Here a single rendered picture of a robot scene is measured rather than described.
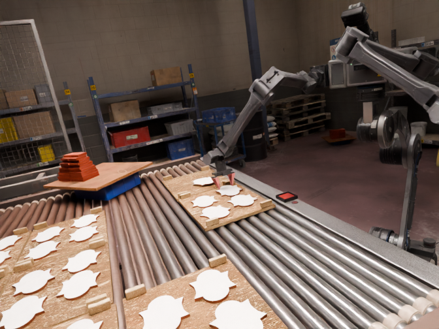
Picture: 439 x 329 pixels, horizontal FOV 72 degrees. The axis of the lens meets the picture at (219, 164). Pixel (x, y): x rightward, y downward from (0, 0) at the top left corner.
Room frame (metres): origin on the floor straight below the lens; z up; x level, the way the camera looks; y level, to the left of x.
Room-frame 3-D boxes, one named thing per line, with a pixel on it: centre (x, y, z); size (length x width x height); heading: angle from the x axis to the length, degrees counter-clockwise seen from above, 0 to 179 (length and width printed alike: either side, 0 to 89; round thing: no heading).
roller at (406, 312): (1.46, -0.07, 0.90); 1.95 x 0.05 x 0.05; 20
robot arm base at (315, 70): (1.71, -0.60, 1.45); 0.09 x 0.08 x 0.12; 43
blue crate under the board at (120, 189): (1.93, 0.76, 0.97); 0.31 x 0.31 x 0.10; 60
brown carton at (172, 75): (6.00, 0.74, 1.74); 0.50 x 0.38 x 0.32; 113
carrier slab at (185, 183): (1.78, 0.16, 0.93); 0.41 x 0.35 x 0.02; 20
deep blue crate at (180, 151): (6.04, 0.75, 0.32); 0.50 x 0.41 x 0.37; 110
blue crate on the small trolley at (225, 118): (5.16, -0.12, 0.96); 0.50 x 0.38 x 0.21; 38
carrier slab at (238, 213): (1.39, 0.01, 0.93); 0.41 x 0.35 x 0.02; 21
